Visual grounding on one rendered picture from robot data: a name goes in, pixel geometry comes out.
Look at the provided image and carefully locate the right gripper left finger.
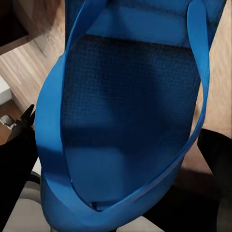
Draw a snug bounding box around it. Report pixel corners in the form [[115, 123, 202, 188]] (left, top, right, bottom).
[[0, 129, 39, 232]]

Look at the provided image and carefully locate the sandal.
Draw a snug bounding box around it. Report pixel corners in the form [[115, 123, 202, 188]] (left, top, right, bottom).
[[33, 0, 227, 232]]

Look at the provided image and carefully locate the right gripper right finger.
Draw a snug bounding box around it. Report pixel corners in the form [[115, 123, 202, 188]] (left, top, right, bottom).
[[197, 128, 232, 207]]

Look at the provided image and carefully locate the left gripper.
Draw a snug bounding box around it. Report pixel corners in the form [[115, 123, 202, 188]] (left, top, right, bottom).
[[8, 104, 35, 140]]

